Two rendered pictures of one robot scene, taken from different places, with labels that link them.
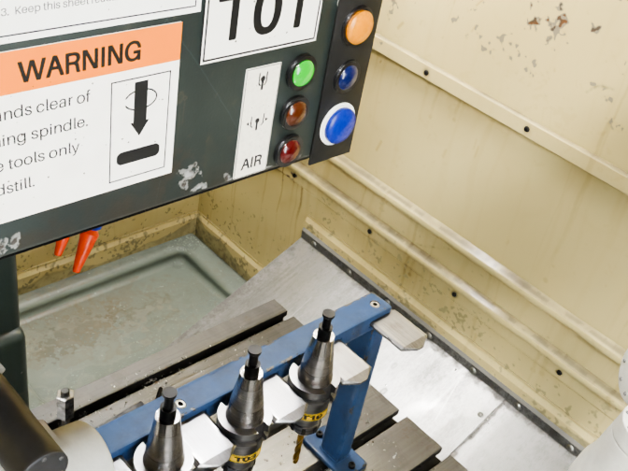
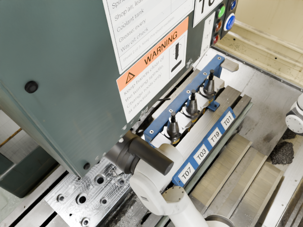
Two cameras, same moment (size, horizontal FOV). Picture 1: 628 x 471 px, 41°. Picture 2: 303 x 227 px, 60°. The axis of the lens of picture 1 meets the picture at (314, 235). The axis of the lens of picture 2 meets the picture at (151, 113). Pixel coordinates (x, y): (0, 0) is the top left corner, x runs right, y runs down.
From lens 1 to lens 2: 20 cm
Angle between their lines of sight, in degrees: 21
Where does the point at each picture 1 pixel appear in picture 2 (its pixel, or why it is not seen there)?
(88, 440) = (172, 150)
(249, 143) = (204, 43)
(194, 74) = (191, 31)
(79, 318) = not seen: hidden behind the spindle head
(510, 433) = (260, 80)
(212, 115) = (195, 41)
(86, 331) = not seen: hidden behind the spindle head
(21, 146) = (146, 83)
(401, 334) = (230, 66)
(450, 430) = (240, 83)
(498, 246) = (250, 20)
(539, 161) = not seen: outside the picture
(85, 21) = (161, 34)
